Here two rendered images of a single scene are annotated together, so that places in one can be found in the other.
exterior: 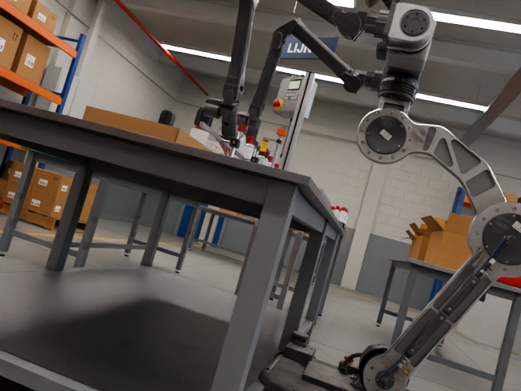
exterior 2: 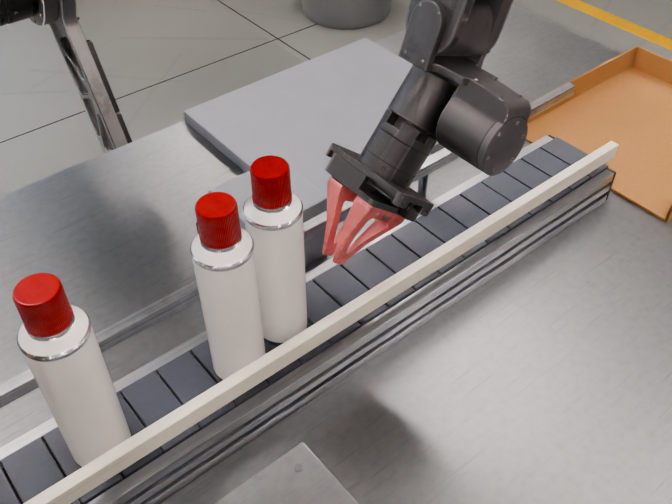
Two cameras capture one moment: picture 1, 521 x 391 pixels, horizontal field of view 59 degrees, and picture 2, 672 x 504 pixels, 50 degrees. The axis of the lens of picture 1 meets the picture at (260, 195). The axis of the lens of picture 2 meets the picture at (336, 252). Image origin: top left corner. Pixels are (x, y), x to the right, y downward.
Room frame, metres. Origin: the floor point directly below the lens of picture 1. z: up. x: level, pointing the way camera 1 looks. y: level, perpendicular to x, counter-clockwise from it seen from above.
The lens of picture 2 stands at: (2.23, 0.48, 1.45)
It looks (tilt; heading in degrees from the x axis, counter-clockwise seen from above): 44 degrees down; 217
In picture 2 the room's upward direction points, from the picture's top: straight up
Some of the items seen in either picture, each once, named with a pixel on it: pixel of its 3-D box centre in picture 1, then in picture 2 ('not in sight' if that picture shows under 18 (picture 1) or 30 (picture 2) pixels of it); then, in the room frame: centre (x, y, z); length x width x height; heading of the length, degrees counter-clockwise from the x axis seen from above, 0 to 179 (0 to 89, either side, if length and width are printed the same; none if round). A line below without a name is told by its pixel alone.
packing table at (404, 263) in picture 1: (430, 312); not in sight; (4.07, -1.73, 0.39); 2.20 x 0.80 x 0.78; 166
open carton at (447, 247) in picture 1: (455, 243); not in sight; (3.27, -1.44, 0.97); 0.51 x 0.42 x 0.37; 81
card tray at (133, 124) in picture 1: (156, 139); (650, 123); (1.24, 0.32, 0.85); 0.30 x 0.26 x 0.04; 166
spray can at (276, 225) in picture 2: (236, 148); (276, 254); (1.88, 0.15, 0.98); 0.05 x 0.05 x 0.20
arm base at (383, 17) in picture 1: (379, 23); not in sight; (1.46, -0.22, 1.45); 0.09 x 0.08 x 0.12; 166
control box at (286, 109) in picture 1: (295, 98); not in sight; (2.29, -0.03, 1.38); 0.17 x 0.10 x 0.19; 41
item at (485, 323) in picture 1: (495, 301); not in sight; (6.61, -3.69, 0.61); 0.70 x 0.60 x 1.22; 177
